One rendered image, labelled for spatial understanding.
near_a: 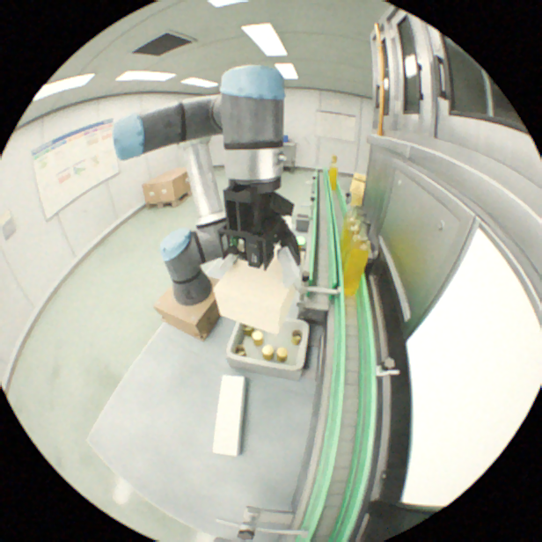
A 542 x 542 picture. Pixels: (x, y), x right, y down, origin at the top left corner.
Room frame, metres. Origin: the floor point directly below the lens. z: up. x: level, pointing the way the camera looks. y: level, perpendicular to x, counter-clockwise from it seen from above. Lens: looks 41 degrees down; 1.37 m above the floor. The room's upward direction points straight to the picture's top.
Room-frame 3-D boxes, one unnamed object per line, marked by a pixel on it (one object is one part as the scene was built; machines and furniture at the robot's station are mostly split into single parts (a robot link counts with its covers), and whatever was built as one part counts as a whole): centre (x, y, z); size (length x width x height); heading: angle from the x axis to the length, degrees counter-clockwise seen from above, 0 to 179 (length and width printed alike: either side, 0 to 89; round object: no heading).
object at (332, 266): (1.27, -0.37, 0.93); 1.75 x 0.01 x 0.08; 168
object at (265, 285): (0.29, 0.01, 1.09); 0.16 x 0.12 x 0.07; 159
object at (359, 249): (0.47, -0.26, 0.99); 0.06 x 0.06 x 0.21; 78
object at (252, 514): (-0.22, 0.02, 0.90); 0.17 x 0.05 x 0.22; 78
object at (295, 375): (0.31, -0.02, 0.79); 0.27 x 0.17 x 0.08; 78
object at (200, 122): (0.35, 0.09, 1.40); 0.11 x 0.11 x 0.08; 30
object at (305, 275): (0.40, -0.11, 0.95); 0.17 x 0.03 x 0.12; 78
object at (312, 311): (0.40, -0.13, 0.85); 0.09 x 0.04 x 0.07; 78
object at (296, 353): (0.31, 0.01, 0.80); 0.22 x 0.17 x 0.09; 78
